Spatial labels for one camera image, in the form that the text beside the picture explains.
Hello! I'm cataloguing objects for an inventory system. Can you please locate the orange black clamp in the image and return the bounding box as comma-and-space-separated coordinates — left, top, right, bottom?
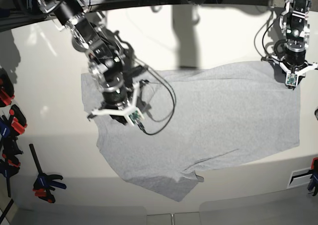
0, 68, 14, 108
0, 104, 27, 138

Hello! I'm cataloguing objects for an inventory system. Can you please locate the blue orange bar clamp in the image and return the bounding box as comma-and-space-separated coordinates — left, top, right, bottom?
29, 144, 67, 204

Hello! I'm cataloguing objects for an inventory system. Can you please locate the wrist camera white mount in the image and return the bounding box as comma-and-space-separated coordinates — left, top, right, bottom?
87, 82, 144, 126
268, 56, 318, 89

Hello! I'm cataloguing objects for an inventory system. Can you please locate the blue black clamp left edge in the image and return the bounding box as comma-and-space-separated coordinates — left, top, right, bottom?
0, 136, 23, 198

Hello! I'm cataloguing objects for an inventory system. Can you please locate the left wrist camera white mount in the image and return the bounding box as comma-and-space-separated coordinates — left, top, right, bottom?
268, 56, 318, 89

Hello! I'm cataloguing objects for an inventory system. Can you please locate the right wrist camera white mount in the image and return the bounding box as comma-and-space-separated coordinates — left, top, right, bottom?
87, 82, 144, 126

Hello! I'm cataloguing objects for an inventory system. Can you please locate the orange black clamp upper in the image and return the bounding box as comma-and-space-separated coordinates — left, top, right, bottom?
0, 68, 14, 108

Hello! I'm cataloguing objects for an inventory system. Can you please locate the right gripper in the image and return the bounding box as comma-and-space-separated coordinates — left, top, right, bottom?
100, 84, 132, 125

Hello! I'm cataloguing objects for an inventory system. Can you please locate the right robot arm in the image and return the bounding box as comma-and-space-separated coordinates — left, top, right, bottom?
38, 0, 143, 126

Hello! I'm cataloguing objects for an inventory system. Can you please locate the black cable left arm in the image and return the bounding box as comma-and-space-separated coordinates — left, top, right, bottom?
253, 10, 286, 62

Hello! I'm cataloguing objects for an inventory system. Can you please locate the black camera cable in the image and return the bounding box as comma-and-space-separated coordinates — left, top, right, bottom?
134, 61, 177, 136

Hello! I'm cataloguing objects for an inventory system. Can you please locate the grey T-shirt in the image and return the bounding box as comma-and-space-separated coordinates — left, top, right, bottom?
94, 62, 301, 202

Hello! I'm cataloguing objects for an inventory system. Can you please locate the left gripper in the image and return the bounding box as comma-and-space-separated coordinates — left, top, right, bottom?
283, 48, 306, 73

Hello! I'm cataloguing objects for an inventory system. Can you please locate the blue clamp right edge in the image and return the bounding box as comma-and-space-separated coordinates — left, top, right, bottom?
307, 157, 318, 196

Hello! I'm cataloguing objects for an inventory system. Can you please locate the orange black clamp lower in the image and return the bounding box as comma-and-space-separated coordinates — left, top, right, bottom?
0, 104, 27, 138

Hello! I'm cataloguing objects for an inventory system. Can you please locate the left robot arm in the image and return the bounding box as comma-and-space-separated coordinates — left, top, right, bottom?
279, 0, 312, 74

